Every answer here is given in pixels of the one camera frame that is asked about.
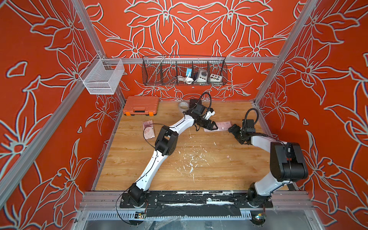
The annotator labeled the pink ruler set pouch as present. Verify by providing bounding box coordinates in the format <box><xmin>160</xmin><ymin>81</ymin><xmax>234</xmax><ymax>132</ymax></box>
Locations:
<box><xmin>204</xmin><ymin>121</ymin><xmax>232</xmax><ymax>132</ymax></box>

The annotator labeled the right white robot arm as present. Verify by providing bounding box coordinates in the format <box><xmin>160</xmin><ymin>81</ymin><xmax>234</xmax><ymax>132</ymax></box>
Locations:
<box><xmin>228</xmin><ymin>124</ymin><xmax>309</xmax><ymax>208</ymax></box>

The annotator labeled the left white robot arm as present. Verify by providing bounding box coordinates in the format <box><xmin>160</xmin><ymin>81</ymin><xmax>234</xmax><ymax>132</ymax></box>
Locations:
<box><xmin>126</xmin><ymin>106</ymin><xmax>218</xmax><ymax>207</ymax></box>

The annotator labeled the small black box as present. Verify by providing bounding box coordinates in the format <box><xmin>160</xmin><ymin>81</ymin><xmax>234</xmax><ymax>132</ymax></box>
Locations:
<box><xmin>189</xmin><ymin>99</ymin><xmax>198</xmax><ymax>107</ymax></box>

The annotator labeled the clear tape roll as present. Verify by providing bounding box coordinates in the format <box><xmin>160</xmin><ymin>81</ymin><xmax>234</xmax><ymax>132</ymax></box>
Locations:
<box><xmin>179</xmin><ymin>102</ymin><xmax>189</xmax><ymax>112</ymax></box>

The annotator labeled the white button box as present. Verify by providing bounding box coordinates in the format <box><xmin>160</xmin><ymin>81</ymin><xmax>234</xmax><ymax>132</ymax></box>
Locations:
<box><xmin>209</xmin><ymin>74</ymin><xmax>222</xmax><ymax>83</ymax></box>

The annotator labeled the blue small box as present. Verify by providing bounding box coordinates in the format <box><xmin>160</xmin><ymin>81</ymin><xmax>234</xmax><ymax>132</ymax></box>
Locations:
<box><xmin>186</xmin><ymin>68</ymin><xmax>192</xmax><ymax>78</ymax></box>

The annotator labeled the pink banknote bundle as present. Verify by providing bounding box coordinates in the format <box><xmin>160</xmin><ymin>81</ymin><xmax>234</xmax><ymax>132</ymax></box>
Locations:
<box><xmin>142</xmin><ymin>120</ymin><xmax>155</xmax><ymax>140</ymax></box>

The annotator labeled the orange plastic tool case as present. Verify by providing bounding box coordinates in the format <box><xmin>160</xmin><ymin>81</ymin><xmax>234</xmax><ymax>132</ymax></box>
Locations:
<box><xmin>123</xmin><ymin>96</ymin><xmax>159</xmax><ymax>117</ymax></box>

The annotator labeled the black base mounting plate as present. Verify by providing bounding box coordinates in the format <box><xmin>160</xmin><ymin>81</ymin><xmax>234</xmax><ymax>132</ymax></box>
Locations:
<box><xmin>117</xmin><ymin>191</ymin><xmax>273</xmax><ymax>209</ymax></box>

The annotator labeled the black wire wall basket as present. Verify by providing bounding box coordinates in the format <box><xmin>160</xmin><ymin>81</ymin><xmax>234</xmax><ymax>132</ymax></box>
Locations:
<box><xmin>142</xmin><ymin>55</ymin><xmax>228</xmax><ymax>86</ymax></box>

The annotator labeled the clear plastic wall bin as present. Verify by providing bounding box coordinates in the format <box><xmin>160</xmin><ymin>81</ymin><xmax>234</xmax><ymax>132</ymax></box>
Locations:
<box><xmin>81</xmin><ymin>59</ymin><xmax>125</xmax><ymax>95</ymax></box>

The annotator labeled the white cable duct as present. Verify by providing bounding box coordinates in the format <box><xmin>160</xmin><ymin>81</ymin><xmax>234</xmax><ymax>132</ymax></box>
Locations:
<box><xmin>86</xmin><ymin>210</ymin><xmax>252</xmax><ymax>221</ymax></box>

